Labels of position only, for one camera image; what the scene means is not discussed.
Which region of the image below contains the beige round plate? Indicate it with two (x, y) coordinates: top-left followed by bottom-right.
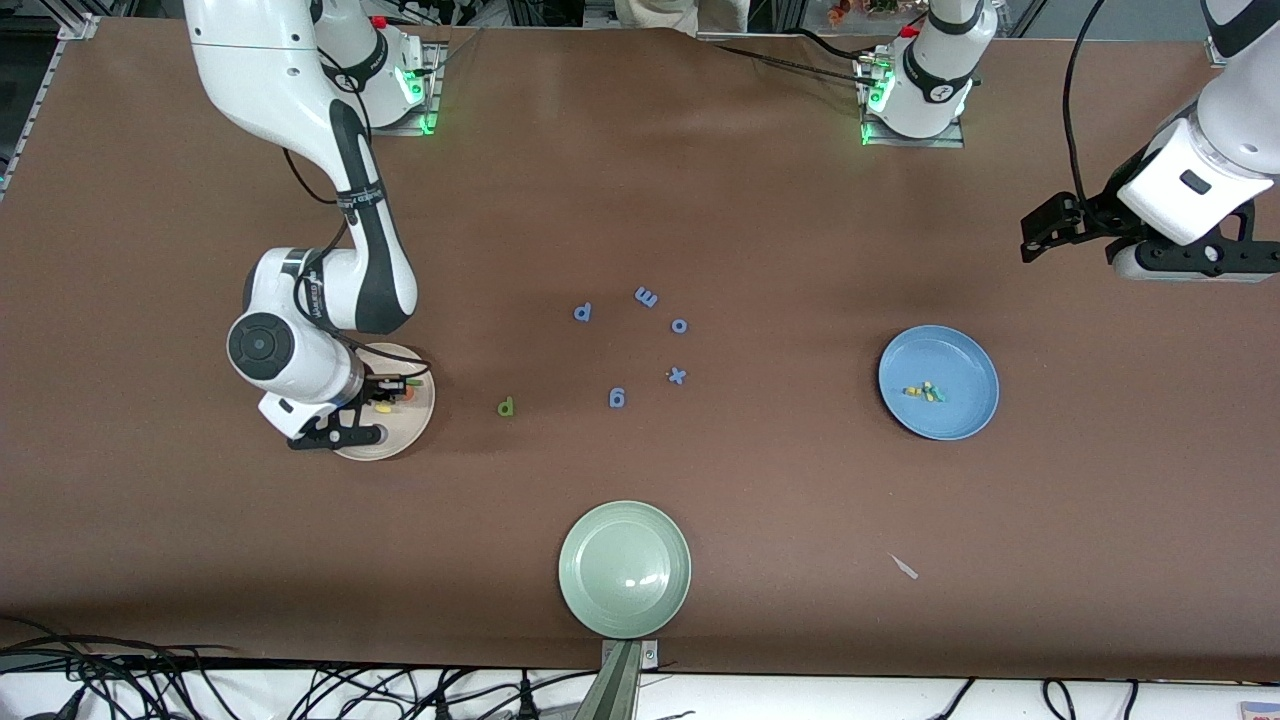
(330, 343), (437, 462)

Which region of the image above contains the blue round plate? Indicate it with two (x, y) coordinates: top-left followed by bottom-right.
(878, 326), (1001, 442)

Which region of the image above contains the green round plate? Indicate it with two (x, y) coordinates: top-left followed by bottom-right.
(558, 500), (693, 640)

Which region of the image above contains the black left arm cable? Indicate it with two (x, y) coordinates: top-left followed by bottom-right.
(1058, 0), (1113, 206)

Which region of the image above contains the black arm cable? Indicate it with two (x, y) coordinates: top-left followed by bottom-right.
(1058, 0), (1113, 206)
(283, 150), (441, 379)

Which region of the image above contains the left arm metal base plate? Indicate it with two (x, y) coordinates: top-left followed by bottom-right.
(862, 115), (967, 150)

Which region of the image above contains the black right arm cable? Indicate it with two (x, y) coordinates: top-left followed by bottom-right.
(283, 150), (441, 379)

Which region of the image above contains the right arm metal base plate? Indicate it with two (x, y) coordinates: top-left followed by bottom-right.
(370, 100), (441, 136)

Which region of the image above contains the black cable on table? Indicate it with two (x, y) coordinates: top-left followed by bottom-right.
(700, 40), (873, 87)
(792, 28), (883, 67)

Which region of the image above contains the grey metal camera mount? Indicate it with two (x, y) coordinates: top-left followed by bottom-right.
(574, 639), (662, 720)

